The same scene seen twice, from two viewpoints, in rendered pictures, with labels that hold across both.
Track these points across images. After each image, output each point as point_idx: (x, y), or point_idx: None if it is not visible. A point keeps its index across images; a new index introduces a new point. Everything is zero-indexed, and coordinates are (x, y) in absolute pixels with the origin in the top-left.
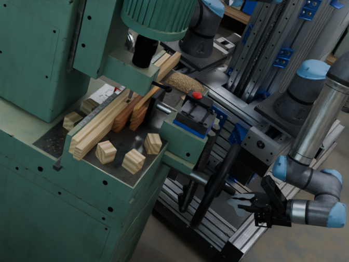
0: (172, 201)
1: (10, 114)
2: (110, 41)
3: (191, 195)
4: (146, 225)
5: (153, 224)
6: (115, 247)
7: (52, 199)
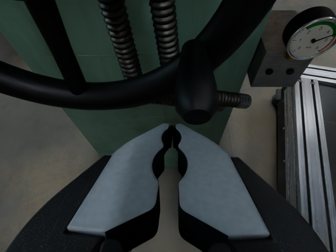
0: (293, 160)
1: None
2: None
3: (113, 35)
4: (257, 164)
5: (266, 169)
6: (30, 60)
7: None
